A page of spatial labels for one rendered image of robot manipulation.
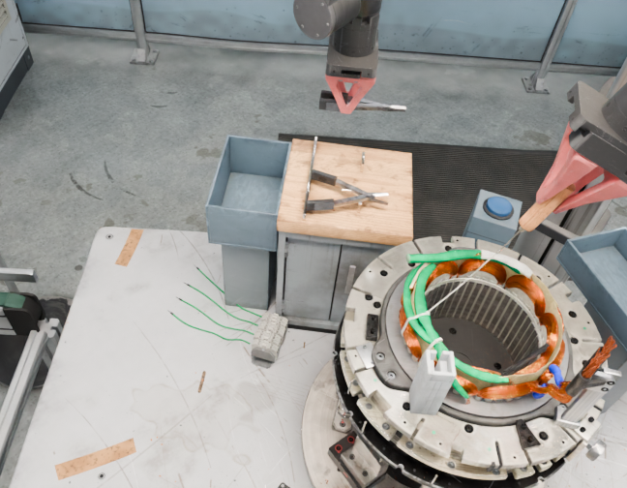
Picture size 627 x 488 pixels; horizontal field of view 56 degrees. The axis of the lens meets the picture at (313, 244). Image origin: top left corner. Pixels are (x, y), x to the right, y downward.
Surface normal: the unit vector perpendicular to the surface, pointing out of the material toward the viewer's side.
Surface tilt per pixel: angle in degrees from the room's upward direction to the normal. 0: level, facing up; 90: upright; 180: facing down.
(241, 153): 90
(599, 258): 0
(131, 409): 0
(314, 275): 90
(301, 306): 90
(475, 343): 0
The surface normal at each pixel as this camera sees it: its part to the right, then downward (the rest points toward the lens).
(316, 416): 0.07, -0.65
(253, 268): -0.10, 0.75
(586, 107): 0.43, -0.58
